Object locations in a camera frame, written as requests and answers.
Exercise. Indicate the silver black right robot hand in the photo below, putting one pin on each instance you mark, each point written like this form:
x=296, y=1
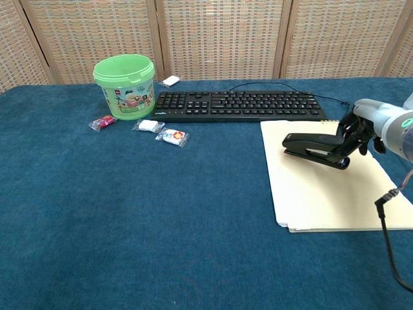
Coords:
x=371, y=111

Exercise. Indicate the black stapler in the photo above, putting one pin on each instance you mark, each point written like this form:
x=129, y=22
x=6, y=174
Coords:
x=313, y=140

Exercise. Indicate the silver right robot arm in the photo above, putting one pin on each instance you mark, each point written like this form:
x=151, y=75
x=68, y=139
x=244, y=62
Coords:
x=401, y=135

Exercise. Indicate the pale yellow spiral notepad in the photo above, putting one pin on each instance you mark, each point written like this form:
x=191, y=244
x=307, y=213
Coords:
x=322, y=200

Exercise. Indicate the black computer keyboard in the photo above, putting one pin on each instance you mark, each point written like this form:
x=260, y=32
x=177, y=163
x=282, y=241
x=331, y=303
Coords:
x=226, y=103

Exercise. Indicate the woven wooden folding screen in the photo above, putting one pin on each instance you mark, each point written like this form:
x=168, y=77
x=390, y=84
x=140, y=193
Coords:
x=219, y=38

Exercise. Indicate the white printed wrapped packet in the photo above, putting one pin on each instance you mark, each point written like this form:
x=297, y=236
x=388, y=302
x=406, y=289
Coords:
x=172, y=137

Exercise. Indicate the small white box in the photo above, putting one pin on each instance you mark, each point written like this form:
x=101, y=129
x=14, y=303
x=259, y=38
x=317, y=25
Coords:
x=170, y=80

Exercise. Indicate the blue table cloth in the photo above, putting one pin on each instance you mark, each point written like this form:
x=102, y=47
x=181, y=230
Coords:
x=180, y=226

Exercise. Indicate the plain white wrapped packet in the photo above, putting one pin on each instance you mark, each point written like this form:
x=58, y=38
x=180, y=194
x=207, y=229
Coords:
x=147, y=125

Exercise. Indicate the green plastic toy bucket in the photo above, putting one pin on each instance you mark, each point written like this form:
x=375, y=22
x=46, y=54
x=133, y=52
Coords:
x=127, y=97

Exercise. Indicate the red wrapped candy packet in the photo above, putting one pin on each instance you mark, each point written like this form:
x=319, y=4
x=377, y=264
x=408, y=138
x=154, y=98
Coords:
x=104, y=122

